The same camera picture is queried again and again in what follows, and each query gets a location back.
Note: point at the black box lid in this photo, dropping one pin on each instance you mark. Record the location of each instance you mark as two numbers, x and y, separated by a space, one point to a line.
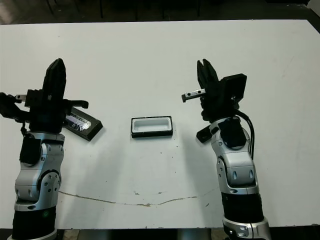
92 127

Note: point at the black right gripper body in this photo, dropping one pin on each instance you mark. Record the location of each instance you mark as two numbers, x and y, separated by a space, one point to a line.
217 105

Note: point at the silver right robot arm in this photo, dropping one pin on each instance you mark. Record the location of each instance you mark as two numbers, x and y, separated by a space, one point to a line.
237 170

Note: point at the black box with white insert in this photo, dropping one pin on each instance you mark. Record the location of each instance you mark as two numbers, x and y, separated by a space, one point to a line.
150 125

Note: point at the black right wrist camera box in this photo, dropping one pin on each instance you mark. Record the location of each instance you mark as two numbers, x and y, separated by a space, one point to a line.
235 86

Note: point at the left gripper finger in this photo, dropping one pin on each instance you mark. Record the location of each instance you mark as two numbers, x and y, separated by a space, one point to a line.
48 82
60 80

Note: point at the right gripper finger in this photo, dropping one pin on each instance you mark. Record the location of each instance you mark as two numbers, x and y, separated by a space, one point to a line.
200 75
210 76

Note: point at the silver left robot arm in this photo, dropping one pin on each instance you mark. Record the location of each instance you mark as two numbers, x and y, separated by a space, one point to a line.
32 180

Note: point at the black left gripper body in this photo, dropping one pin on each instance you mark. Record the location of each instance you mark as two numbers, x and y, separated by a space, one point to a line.
47 115

